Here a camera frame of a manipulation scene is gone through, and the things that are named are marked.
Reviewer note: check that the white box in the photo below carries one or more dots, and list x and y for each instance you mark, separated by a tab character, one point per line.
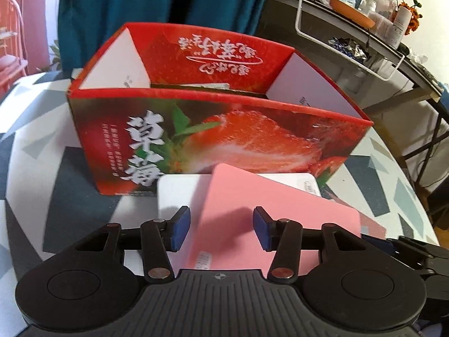
177	190

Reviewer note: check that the white bottle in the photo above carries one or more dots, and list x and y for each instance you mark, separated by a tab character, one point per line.
397	30

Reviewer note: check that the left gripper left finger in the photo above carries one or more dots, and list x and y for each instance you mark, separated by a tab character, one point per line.
158	238

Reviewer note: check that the white wire basket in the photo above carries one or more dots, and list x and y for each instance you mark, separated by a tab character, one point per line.
346	48

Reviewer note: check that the grey side table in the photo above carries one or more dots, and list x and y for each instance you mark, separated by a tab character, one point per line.
406	110

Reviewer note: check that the red strawberry cardboard box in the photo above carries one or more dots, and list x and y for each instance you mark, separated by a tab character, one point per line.
160	99

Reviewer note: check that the pink box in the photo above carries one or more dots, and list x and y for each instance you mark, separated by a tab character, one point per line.
224	238

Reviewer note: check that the teal curtain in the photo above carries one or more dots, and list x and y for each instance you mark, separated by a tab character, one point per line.
85	25

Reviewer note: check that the orange tray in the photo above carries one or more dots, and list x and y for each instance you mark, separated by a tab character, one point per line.
352	14

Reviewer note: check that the orange flower bunch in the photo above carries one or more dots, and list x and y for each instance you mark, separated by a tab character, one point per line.
415	15

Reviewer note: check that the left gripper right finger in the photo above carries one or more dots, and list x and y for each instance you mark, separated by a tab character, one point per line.
283	237

